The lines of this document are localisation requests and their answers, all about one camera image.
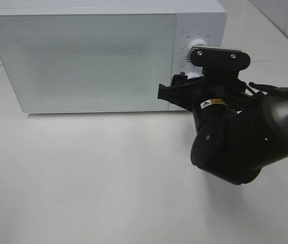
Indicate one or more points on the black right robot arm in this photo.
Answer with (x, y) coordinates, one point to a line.
(240, 127)

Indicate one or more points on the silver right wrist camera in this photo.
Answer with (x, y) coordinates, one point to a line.
(218, 58)

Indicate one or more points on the white power knob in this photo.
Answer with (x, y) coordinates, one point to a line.
(197, 41)

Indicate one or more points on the white microwave oven body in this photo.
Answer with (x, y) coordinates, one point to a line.
(205, 19)

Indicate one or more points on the white timer knob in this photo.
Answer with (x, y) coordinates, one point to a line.
(193, 74)

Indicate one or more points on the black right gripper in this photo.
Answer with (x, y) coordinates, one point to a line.
(195, 94)

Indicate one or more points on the white microwave door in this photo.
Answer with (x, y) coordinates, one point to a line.
(88, 63)

